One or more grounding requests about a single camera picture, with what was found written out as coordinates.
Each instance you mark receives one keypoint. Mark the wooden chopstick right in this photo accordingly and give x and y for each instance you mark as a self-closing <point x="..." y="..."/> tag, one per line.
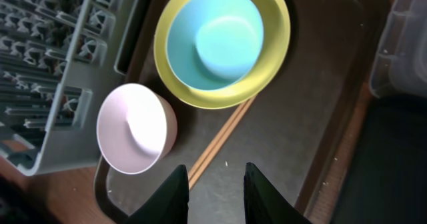
<point x="223" y="142"/>

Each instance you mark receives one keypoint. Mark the black waste tray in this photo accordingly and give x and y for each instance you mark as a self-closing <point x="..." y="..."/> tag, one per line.
<point x="386" y="181"/>

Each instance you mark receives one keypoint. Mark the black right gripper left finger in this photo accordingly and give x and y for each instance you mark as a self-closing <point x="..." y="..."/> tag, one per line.
<point x="169" y="203"/>

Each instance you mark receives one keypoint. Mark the grey plastic dishwasher rack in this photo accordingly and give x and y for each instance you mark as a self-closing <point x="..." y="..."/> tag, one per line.
<point x="59" y="61"/>

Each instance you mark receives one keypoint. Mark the light blue bowl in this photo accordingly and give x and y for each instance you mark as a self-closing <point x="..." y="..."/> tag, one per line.
<point x="213" y="44"/>

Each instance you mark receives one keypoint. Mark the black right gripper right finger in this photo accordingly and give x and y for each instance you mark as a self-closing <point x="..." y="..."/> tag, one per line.
<point x="263" y="203"/>

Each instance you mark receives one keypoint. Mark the clear plastic bin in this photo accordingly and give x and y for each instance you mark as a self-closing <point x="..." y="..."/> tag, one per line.
<point x="400" y="61"/>

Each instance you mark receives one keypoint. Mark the pink bowl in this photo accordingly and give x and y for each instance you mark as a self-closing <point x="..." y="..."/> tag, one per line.
<point x="136" y="128"/>

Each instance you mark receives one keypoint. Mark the yellow round plate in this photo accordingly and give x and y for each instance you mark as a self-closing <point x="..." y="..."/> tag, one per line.
<point x="276" y="20"/>

